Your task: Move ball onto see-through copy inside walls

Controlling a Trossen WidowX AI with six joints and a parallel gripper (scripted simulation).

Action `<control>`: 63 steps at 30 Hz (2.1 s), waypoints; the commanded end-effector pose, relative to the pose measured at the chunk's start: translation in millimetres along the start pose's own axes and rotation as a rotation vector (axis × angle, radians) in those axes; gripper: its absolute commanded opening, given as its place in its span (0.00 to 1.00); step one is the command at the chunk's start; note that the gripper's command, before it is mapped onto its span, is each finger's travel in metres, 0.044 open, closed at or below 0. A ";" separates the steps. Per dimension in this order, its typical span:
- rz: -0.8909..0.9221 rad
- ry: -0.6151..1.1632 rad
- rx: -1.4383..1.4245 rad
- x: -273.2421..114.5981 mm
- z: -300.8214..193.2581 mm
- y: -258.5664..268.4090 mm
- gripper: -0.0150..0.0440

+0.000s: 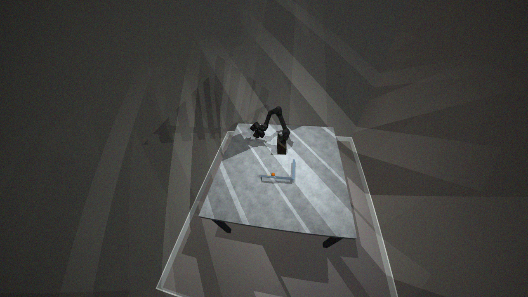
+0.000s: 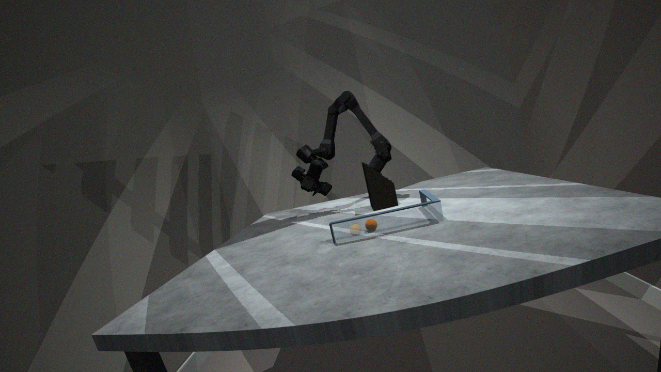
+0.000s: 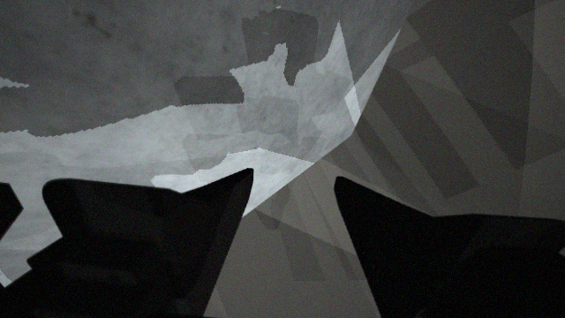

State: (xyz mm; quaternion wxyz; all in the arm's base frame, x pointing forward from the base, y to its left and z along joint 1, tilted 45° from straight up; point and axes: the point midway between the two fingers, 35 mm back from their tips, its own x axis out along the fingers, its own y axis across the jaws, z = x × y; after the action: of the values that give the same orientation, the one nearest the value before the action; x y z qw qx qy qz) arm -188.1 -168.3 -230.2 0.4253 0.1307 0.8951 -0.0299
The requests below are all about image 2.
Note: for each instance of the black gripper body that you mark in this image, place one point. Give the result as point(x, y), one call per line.
point(323, 187)

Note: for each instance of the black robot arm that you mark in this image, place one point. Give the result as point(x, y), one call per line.
point(326, 149)

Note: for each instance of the clear low glass walls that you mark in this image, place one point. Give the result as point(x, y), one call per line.
point(387, 223)

